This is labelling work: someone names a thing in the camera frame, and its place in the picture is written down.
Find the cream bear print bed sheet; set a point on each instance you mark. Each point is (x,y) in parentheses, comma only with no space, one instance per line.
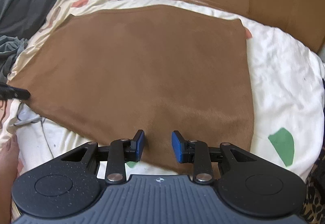
(279,87)

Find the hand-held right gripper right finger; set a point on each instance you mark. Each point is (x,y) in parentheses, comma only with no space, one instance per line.
(177,146)

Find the white striped cloth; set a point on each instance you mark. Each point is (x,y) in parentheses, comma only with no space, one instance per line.
(28,117)

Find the brown printed t-shirt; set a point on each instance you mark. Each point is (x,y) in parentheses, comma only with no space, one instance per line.
(139,66)

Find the grey-green garment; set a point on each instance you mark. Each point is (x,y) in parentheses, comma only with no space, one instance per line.
(10,49)

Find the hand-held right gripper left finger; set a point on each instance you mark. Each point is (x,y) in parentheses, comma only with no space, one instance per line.
(140,145)

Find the person's left foot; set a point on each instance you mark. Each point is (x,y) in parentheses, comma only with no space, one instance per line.
(9,168)

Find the leopard print cloth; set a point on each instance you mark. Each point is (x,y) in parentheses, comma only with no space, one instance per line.
(314,201)

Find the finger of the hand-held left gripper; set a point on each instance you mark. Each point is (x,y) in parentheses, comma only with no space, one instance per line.
(17,92)

